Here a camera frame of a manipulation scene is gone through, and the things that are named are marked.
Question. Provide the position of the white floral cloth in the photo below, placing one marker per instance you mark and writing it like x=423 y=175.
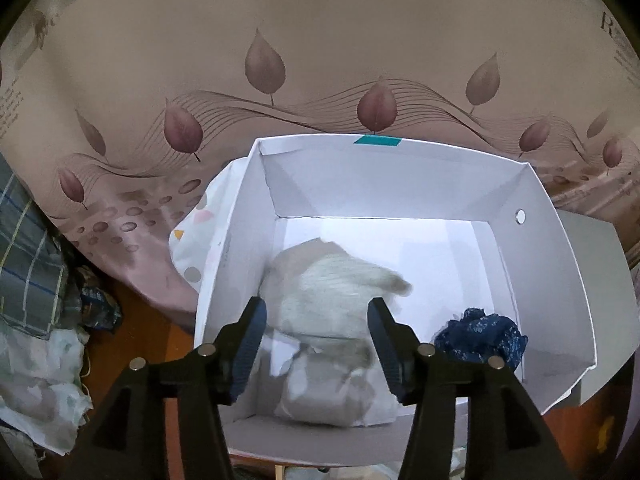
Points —
x=40 y=385

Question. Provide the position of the white dotted cloth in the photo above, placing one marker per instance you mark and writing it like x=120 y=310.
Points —
x=195 y=250

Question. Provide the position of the grey plaid quilt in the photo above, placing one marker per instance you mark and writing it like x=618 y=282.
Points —
x=30 y=270

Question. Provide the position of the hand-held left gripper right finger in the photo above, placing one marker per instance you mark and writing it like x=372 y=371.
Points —
x=387 y=355

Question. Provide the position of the blue plastic packet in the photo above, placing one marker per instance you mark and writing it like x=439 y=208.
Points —
x=97 y=307

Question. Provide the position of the grey cabinet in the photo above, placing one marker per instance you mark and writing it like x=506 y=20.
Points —
x=595 y=260

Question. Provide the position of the white fluffy underwear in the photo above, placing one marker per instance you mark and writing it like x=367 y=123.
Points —
x=330 y=290

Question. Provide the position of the dark blue underwear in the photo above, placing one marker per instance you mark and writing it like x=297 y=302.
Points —
x=480 y=335

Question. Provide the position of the white shoe box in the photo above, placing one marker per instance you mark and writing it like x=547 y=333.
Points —
x=375 y=185

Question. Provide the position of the small yellow object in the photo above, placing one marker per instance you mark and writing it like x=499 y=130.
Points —
x=607 y=432

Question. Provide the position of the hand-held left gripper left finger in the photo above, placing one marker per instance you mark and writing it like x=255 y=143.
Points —
x=248 y=355

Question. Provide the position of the wooden nightstand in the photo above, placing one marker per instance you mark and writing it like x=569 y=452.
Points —
x=255 y=461

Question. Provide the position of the leaf print bed sheet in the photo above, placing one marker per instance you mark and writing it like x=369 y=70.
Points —
x=320 y=35

